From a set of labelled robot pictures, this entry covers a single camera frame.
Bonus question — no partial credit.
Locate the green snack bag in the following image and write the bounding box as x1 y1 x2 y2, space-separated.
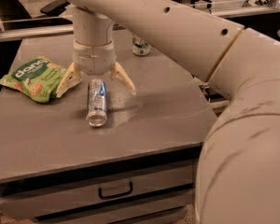
0 56 66 103

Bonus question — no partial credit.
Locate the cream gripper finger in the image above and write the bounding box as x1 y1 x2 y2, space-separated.
56 63 82 98
110 62 136 95

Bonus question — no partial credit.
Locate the white green soda can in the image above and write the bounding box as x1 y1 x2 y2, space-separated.
133 35 150 56

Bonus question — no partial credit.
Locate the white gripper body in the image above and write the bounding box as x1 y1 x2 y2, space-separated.
73 41 117 76

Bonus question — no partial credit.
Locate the grey drawer cabinet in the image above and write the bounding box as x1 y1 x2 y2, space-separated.
0 30 216 224

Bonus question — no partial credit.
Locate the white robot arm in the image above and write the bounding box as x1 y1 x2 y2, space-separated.
67 0 280 224

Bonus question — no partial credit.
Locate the black drawer handle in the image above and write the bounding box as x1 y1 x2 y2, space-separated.
98 181 133 200

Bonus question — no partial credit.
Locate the silver blue redbull can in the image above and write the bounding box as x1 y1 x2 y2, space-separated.
86 78 107 128

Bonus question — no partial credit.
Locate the black office chair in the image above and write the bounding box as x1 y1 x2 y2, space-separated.
0 0 72 31

